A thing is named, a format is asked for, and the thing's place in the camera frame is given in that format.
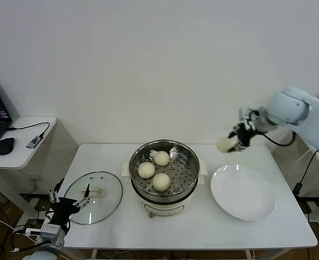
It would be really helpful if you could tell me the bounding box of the grey usb hub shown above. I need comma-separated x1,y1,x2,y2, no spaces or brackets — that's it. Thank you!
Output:
27,136,43,149

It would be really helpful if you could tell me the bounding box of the black power cable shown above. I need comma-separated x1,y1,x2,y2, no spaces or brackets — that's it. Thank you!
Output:
297,150,319,187

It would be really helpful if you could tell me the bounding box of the perforated steel steamer basket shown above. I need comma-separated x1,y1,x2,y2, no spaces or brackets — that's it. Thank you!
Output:
121,139,208,200

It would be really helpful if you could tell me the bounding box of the white power strip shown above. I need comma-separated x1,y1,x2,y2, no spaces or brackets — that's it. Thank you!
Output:
12,226,31,235

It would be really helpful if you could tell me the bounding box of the white round plate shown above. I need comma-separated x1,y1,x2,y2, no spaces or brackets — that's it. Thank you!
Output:
210,164,277,222

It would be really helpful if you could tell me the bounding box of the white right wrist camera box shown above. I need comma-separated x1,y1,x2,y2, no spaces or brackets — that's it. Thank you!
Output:
239,107,257,125

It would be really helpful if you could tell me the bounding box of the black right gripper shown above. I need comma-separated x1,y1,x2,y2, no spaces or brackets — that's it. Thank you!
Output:
227,121,255,154

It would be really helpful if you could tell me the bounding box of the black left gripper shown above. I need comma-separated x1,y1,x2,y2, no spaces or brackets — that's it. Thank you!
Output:
48,178,91,226

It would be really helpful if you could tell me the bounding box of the black computer mouse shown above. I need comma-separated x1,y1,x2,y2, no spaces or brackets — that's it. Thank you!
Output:
0,137,16,155

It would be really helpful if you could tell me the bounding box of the glass lid with cream handle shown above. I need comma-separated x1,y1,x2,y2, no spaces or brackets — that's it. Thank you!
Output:
64,171,123,225

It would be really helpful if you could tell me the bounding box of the black usb hub cable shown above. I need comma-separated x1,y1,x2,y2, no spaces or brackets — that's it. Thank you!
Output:
7,122,51,139

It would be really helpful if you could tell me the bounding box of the white steamed baozi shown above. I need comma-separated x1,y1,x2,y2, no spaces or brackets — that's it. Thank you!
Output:
152,172,172,191
153,151,171,166
137,161,156,179
217,136,237,154

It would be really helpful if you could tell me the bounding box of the white charger cable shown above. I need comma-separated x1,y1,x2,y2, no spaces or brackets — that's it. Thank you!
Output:
294,147,316,166

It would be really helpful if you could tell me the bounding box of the cream electric cooking pot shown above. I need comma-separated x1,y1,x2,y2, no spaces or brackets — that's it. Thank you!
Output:
122,173,206,219

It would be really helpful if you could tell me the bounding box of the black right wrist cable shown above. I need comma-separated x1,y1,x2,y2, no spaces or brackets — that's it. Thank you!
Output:
262,129,296,147

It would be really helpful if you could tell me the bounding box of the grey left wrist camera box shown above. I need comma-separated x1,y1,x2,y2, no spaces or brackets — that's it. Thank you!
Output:
41,223,62,239

